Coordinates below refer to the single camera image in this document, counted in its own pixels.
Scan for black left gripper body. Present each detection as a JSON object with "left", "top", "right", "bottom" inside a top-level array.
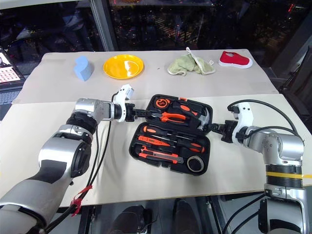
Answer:
[{"left": 124, "top": 103, "right": 137, "bottom": 122}]

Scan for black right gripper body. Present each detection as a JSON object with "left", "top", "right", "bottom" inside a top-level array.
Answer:
[{"left": 220, "top": 119, "right": 236, "bottom": 143}]

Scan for orange test pen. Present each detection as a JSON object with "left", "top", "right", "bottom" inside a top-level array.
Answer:
[{"left": 137, "top": 135, "right": 171, "bottom": 147}]

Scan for black orange claw hammer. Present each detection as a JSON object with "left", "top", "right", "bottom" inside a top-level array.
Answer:
[{"left": 172, "top": 100, "right": 212, "bottom": 131}]

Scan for orange black utility knife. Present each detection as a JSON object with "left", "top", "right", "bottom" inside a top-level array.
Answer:
[{"left": 138, "top": 151, "right": 184, "bottom": 164}]

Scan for grey electrical tape roll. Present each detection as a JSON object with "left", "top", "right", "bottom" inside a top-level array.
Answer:
[{"left": 187, "top": 156, "right": 205, "bottom": 173}]

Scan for black plastic tool case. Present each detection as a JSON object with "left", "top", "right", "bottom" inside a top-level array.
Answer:
[{"left": 128, "top": 94, "right": 214, "bottom": 175}]

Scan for orange black tape measure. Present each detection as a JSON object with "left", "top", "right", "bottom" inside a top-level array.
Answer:
[{"left": 155, "top": 97, "right": 171, "bottom": 109}]

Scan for black orange tipped screwdriver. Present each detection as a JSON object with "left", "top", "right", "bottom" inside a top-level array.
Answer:
[{"left": 168, "top": 135, "right": 206, "bottom": 154}]

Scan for small orange black wrench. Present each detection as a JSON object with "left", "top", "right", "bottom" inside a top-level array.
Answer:
[{"left": 139, "top": 145, "right": 153, "bottom": 156}]

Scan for yellow plate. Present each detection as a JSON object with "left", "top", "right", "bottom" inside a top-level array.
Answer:
[{"left": 103, "top": 54, "right": 145, "bottom": 80}]

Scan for green cloth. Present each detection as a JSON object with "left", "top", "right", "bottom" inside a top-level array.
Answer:
[{"left": 167, "top": 47, "right": 216, "bottom": 76}]

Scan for blue sponge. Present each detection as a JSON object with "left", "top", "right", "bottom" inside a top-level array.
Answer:
[{"left": 74, "top": 55, "right": 94, "bottom": 82}]

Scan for red white baby shoe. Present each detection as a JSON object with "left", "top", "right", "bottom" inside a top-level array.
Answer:
[{"left": 218, "top": 50, "right": 253, "bottom": 69}]

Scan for black table leg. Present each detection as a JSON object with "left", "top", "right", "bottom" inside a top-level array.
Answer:
[
  {"left": 79, "top": 206, "right": 96, "bottom": 234},
  {"left": 209, "top": 196, "right": 229, "bottom": 234}
]

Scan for dark rounded shape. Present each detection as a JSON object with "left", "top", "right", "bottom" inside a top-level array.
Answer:
[
  {"left": 173, "top": 198, "right": 208, "bottom": 234},
  {"left": 108, "top": 206, "right": 149, "bottom": 234}
]

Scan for red tape wrap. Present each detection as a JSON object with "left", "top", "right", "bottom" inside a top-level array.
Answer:
[{"left": 70, "top": 185, "right": 93, "bottom": 217}]

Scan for laptop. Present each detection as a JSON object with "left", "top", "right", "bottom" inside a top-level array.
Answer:
[{"left": 0, "top": 46, "right": 25, "bottom": 105}]

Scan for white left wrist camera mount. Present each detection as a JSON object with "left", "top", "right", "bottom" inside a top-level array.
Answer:
[{"left": 113, "top": 84, "right": 135, "bottom": 123}]

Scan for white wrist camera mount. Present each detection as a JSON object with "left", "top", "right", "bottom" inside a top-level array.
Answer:
[
  {"left": 228, "top": 102, "right": 254, "bottom": 145},
  {"left": 113, "top": 84, "right": 135, "bottom": 123}
]

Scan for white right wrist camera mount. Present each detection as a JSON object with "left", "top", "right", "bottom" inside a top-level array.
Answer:
[{"left": 228, "top": 102, "right": 254, "bottom": 145}]

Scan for orange handled pliers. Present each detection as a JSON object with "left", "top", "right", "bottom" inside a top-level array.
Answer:
[{"left": 152, "top": 111, "right": 189, "bottom": 124}]

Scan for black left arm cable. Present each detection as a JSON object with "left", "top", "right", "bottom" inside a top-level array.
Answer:
[
  {"left": 89, "top": 124, "right": 100, "bottom": 188},
  {"left": 46, "top": 120, "right": 113, "bottom": 234}
]

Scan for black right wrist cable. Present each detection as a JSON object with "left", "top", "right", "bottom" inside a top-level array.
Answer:
[{"left": 227, "top": 99, "right": 305, "bottom": 144}]

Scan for black hanging cable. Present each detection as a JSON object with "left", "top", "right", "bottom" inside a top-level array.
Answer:
[{"left": 220, "top": 192, "right": 268, "bottom": 234}]

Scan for grey window post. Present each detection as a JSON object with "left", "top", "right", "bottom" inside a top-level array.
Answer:
[{"left": 92, "top": 0, "right": 117, "bottom": 52}]

